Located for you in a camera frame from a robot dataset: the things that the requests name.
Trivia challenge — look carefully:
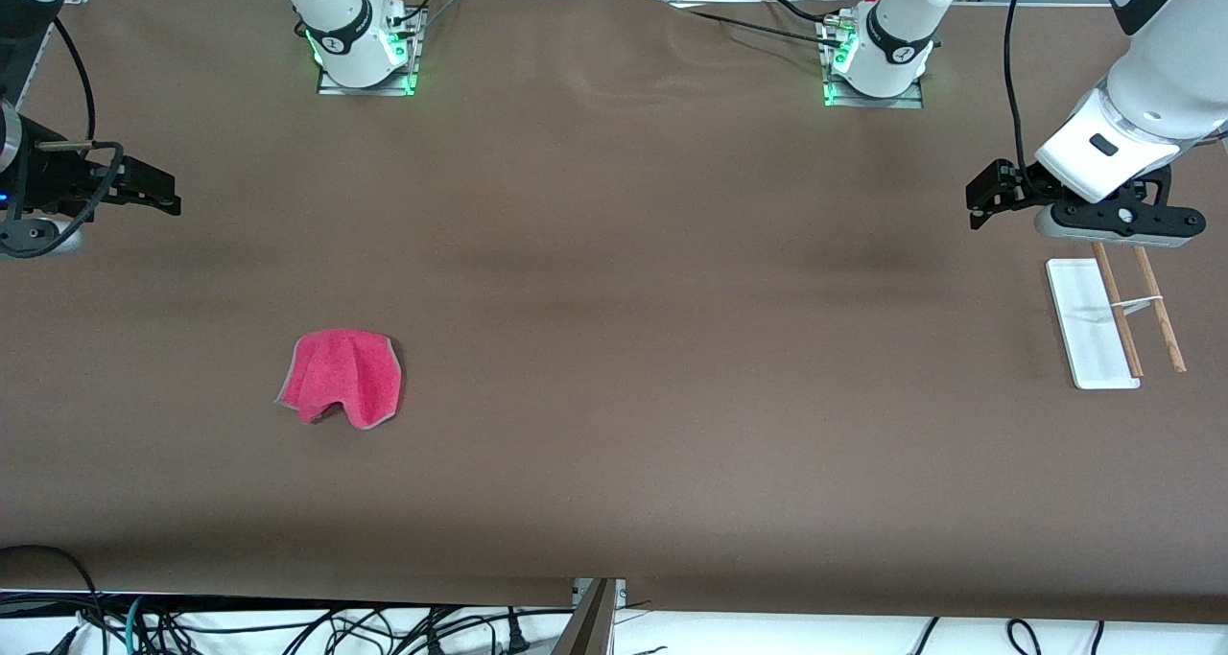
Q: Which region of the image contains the long black cable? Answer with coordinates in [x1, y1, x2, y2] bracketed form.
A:
[652, 0, 851, 50]

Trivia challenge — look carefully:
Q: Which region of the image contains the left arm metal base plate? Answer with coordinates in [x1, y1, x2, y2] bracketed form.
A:
[823, 22, 925, 109]

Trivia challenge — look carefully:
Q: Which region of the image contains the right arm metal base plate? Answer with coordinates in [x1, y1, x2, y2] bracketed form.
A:
[317, 8, 424, 97]

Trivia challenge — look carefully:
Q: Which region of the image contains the pink towel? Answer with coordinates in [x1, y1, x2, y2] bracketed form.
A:
[276, 328, 402, 431]

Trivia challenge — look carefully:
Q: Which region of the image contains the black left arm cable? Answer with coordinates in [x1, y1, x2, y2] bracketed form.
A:
[1003, 0, 1043, 192]

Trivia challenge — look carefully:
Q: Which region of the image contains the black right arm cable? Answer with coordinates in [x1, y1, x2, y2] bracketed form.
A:
[0, 17, 127, 251]

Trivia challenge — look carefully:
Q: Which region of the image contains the metal table frame bracket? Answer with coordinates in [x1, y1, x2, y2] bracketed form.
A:
[556, 578, 626, 655]

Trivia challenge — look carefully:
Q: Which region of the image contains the thick black looped cable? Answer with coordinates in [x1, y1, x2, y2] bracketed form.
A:
[0, 545, 108, 655]

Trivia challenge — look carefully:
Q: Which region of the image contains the wooden chopsticks pair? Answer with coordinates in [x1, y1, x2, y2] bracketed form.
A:
[1046, 243, 1188, 390]

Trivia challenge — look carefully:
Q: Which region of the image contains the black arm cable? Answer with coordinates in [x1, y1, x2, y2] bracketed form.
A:
[1003, 0, 1043, 192]
[0, 17, 127, 251]

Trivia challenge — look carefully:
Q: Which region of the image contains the black cable with plug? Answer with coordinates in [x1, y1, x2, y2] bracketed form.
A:
[484, 609, 531, 654]

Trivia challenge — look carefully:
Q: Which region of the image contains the short black cable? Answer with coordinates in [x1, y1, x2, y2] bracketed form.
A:
[763, 0, 845, 26]

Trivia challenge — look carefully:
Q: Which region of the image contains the brown table cover sheet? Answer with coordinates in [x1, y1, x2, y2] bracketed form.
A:
[0, 0, 1228, 625]

